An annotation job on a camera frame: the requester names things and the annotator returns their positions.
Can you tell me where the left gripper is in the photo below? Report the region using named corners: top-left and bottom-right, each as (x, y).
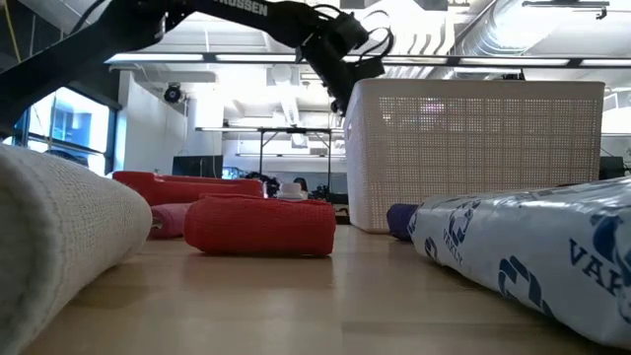
top-left (301, 34), bottom-right (357, 115)

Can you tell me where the small white pill bottle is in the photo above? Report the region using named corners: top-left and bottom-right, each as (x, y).
top-left (275, 181), bottom-right (308, 202)

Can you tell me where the white perforated plastic basket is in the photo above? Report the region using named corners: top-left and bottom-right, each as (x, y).
top-left (343, 78), bottom-right (606, 235)

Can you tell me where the purple bandage roll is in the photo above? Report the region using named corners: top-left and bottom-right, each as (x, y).
top-left (386, 203), bottom-right (420, 243)

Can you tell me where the red bandage roll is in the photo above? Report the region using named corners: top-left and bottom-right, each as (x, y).
top-left (183, 192), bottom-right (338, 258)

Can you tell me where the red first aid pouch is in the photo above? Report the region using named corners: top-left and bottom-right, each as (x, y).
top-left (111, 170), bottom-right (266, 207)

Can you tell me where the pink bandage roll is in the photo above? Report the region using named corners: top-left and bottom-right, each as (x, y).
top-left (149, 202), bottom-right (192, 242)

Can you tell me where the white package blue print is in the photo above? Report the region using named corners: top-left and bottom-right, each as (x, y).
top-left (410, 177), bottom-right (631, 349)

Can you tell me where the white elastic bandage roll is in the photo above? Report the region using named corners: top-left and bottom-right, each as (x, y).
top-left (0, 142), bottom-right (154, 355)

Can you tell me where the black ceiling spotlight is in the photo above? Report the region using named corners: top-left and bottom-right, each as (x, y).
top-left (163, 82), bottom-right (184, 105)

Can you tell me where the black computer monitor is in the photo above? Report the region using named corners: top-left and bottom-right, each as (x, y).
top-left (172, 155), bottom-right (225, 179)
top-left (598, 155), bottom-right (627, 180)

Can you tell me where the long ceiling light fixture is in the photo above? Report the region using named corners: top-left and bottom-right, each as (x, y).
top-left (105, 51), bottom-right (631, 69)

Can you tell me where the large window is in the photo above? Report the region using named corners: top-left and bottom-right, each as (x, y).
top-left (0, 86), bottom-right (122, 178)

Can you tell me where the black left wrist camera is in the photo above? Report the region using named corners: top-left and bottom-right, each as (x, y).
top-left (352, 52), bottom-right (386, 83)

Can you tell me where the black workstation frame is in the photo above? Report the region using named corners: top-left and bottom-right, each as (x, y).
top-left (257, 126), bottom-right (334, 198)

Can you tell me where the silver ceiling air duct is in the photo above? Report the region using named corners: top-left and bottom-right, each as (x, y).
top-left (443, 0), bottom-right (612, 80)

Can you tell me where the yellow hanging cable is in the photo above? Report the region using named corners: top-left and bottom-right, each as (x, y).
top-left (2, 0), bottom-right (24, 64)

